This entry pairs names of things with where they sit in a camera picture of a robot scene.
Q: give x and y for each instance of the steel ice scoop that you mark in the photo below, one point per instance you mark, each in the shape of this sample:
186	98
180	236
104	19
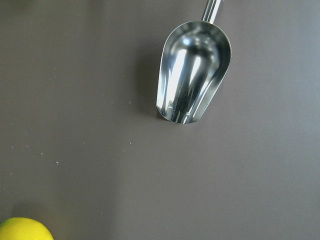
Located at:
194	61

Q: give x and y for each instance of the yellow lemon near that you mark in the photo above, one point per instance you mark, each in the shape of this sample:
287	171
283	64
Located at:
22	228

